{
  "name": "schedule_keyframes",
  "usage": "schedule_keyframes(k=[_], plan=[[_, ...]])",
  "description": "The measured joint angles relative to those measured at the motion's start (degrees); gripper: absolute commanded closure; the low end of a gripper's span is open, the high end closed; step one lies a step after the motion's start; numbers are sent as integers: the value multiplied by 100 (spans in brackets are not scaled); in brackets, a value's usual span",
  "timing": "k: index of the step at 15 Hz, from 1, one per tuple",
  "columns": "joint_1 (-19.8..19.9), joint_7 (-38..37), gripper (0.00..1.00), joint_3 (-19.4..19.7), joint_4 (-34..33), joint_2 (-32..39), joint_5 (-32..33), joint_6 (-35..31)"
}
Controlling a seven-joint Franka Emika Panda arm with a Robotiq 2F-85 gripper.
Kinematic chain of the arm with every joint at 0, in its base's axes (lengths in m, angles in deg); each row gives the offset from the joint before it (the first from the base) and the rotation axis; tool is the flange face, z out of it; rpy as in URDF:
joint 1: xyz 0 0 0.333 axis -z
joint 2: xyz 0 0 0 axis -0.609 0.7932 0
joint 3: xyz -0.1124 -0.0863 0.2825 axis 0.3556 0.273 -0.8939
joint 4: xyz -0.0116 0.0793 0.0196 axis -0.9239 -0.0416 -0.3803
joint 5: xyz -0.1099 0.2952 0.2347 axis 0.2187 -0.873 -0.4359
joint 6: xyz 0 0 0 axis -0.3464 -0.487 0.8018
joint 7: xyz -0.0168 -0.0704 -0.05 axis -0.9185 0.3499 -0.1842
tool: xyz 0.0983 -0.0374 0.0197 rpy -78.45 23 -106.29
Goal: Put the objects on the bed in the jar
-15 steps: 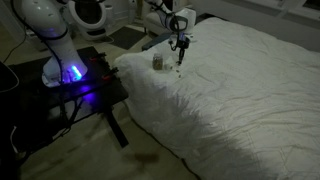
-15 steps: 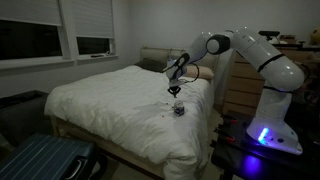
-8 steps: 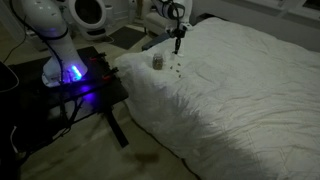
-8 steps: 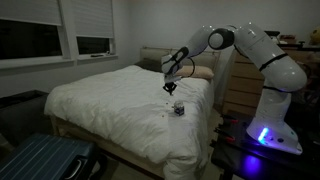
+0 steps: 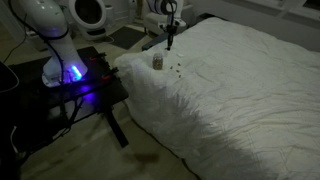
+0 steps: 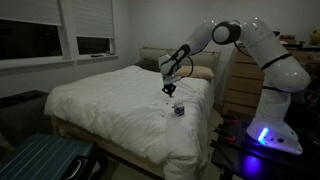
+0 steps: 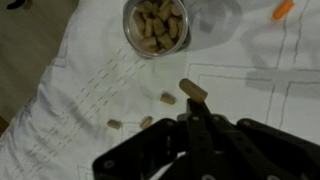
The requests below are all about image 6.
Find white window sill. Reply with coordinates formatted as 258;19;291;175
0;54;119;70

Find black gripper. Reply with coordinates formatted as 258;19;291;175
161;83;178;99

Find dark blue suitcase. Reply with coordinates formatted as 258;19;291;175
0;133;108;180

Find wooden bed frame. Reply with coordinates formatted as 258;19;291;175
49;115;167;179

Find white quilted duvet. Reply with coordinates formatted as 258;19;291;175
44;64;216;180

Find wide dark window pane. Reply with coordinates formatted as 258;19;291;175
0;19;63;61

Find small glass jar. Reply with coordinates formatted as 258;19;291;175
173;100;186;117

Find wooden dresser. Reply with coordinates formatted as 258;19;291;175
221;43;320;118

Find red black clamp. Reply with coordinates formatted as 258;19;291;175
220;114;240;126
213;128;237;144

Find narrow white window blind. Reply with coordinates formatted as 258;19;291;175
71;0;115;39

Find narrow dark window pane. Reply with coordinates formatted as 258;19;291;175
76;36;112;56

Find beige bed headboard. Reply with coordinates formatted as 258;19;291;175
139;46;222;73

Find wide white window blind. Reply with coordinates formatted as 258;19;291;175
0;0;63;27

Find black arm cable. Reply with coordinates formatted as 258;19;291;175
181;39;299;94

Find dark pillow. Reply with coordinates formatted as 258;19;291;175
134;58;162;73

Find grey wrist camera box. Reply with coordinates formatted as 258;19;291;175
164;75;183;85

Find yellow plush toy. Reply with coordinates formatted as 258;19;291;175
309;28;320;46

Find pink pillow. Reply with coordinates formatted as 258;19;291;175
174;64;215;81

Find dark ottoman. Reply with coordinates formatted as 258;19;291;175
0;89;56;148

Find small brown box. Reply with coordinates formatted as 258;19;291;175
279;33;298;45

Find black robot table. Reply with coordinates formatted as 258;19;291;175
209;111;320;180

